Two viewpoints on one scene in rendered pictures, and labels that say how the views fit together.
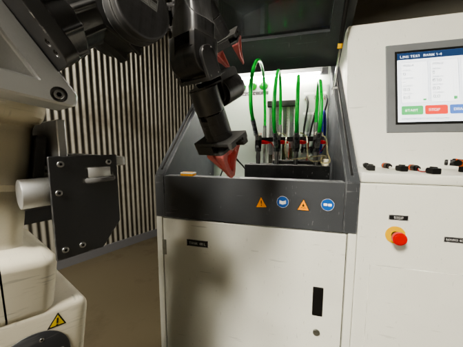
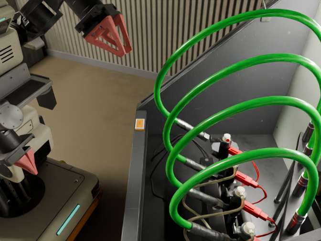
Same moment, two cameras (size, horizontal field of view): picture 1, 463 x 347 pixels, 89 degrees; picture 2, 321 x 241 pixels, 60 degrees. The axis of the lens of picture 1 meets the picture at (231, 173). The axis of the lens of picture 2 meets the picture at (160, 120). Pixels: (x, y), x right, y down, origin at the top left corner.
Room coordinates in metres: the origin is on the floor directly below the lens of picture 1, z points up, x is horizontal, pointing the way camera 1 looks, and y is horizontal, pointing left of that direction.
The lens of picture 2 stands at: (0.74, -0.56, 1.59)
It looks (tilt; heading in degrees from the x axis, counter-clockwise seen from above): 40 degrees down; 75
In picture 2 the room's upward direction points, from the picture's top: straight up
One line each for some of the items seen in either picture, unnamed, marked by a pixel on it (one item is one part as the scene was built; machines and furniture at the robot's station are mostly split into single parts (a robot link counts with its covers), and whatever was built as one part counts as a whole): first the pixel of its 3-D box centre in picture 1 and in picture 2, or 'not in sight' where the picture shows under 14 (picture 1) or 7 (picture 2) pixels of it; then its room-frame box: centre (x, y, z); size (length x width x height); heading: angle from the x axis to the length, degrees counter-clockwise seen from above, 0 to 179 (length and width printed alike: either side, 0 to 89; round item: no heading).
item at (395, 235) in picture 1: (397, 237); not in sight; (0.65, -0.47, 0.80); 0.05 x 0.04 x 0.05; 74
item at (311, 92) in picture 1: (313, 116); not in sight; (1.23, -0.42, 1.20); 0.13 x 0.03 x 0.31; 74
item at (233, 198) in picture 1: (246, 200); (137, 192); (0.81, -0.05, 0.87); 0.62 x 0.04 x 0.16; 74
